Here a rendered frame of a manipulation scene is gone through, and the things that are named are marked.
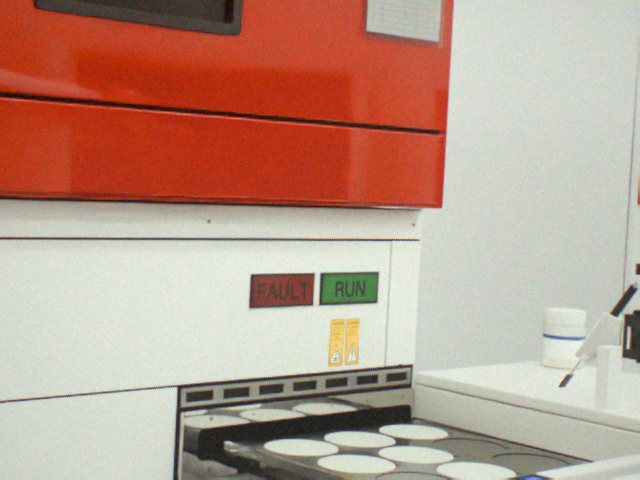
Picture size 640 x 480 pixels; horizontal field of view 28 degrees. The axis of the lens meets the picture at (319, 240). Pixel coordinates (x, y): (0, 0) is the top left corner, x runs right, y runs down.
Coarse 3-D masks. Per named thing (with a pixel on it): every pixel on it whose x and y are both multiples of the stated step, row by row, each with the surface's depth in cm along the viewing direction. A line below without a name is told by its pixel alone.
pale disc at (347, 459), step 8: (328, 456) 166; (336, 456) 167; (344, 456) 167; (352, 456) 167; (360, 456) 168; (320, 464) 162; (328, 464) 162; (336, 464) 162; (344, 464) 162; (352, 464) 163; (360, 464) 163; (368, 464) 163; (376, 464) 163; (384, 464) 164; (392, 464) 164; (352, 472) 158; (360, 472) 159; (368, 472) 159; (376, 472) 159
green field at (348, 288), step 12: (324, 276) 186; (336, 276) 187; (348, 276) 189; (360, 276) 191; (372, 276) 192; (324, 288) 186; (336, 288) 188; (348, 288) 189; (360, 288) 191; (372, 288) 193; (324, 300) 186; (336, 300) 188; (348, 300) 189; (360, 300) 191; (372, 300) 193
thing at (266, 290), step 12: (300, 276) 183; (312, 276) 184; (264, 288) 179; (276, 288) 180; (288, 288) 181; (300, 288) 183; (264, 300) 179; (276, 300) 180; (288, 300) 182; (300, 300) 183
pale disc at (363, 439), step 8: (336, 432) 182; (344, 432) 183; (352, 432) 183; (360, 432) 183; (328, 440) 177; (336, 440) 177; (344, 440) 177; (352, 440) 177; (360, 440) 178; (368, 440) 178; (376, 440) 178; (384, 440) 178; (392, 440) 179
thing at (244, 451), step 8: (224, 448) 171; (232, 448) 170; (240, 448) 168; (248, 448) 168; (248, 456) 167; (256, 456) 166; (264, 456) 165; (272, 456) 164; (280, 456) 163; (272, 464) 163; (280, 464) 162; (288, 464) 161; (296, 464) 160; (296, 472) 160; (304, 472) 159; (312, 472) 158; (320, 472) 157; (328, 472) 156
